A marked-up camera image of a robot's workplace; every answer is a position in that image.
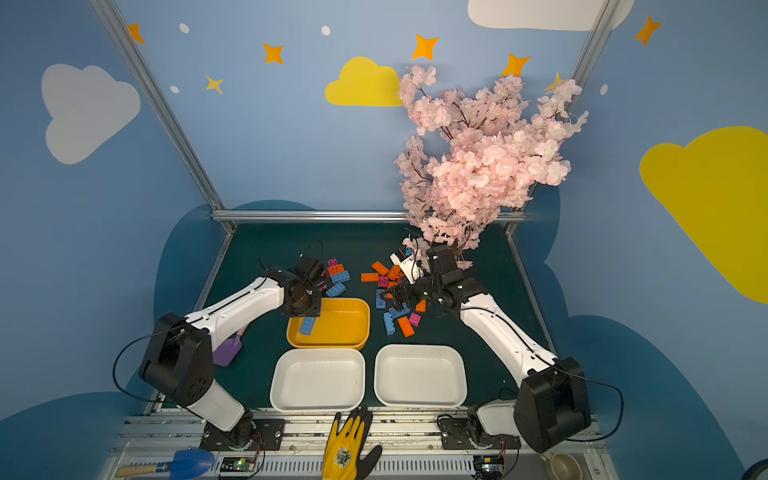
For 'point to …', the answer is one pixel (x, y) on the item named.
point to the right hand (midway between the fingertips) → (396, 283)
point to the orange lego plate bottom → (405, 326)
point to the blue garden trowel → (187, 464)
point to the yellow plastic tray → (343, 324)
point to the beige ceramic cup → (563, 466)
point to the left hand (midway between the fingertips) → (310, 307)
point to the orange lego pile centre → (395, 273)
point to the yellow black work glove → (342, 459)
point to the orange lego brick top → (380, 268)
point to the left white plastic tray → (319, 380)
